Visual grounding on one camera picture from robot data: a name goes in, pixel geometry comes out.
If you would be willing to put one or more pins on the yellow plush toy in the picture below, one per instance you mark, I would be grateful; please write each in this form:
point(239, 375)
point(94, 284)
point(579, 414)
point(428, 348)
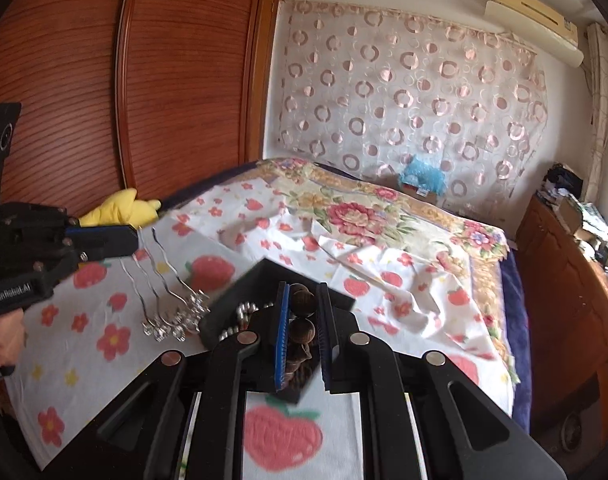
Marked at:
point(114, 210)

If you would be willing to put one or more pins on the person's left hand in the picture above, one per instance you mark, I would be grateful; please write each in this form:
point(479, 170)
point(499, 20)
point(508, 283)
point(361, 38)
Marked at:
point(1, 342)

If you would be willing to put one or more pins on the strawberry print bed sheet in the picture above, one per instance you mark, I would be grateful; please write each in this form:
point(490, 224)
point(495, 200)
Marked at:
point(109, 340)

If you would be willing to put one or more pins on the circle pattern curtain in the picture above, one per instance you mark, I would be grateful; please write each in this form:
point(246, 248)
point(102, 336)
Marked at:
point(409, 100)

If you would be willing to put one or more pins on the cardboard box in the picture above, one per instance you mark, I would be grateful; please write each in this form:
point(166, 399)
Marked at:
point(581, 217)

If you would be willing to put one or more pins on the blue plastic bag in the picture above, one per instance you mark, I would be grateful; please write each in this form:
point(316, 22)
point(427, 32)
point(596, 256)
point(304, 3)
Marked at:
point(424, 175)

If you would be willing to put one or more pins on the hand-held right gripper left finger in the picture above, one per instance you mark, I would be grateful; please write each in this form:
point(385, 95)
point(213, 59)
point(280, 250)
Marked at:
point(282, 330)

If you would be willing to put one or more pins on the cream window curtain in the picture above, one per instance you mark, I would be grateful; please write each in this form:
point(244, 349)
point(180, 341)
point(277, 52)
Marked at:
point(601, 110)

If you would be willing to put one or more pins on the wooden slatted wardrobe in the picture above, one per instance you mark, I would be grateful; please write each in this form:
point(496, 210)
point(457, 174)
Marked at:
point(184, 85)

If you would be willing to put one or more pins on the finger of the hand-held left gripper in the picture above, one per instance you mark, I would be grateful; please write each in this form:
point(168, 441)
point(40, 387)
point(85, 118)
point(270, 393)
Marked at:
point(111, 245)

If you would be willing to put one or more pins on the wooden cabinet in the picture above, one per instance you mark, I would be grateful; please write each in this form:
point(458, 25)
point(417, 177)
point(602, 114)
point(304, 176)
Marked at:
point(559, 270)

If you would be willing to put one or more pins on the dark clothes pile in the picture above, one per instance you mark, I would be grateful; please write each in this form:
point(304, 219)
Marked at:
point(561, 177)

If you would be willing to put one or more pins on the black box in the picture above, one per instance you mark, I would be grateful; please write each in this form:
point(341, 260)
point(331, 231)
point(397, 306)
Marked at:
point(254, 280)

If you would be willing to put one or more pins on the beige air conditioner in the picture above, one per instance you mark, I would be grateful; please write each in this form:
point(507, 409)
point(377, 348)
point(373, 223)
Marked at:
point(529, 20)

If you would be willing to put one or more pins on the floral blanket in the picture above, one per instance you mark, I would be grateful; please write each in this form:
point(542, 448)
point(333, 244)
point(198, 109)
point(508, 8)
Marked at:
point(359, 215)

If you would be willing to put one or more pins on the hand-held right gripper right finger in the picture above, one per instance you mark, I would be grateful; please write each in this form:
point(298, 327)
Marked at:
point(326, 340)

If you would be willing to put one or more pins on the dark blue bed sheet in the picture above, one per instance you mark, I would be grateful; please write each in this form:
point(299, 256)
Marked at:
point(516, 335)

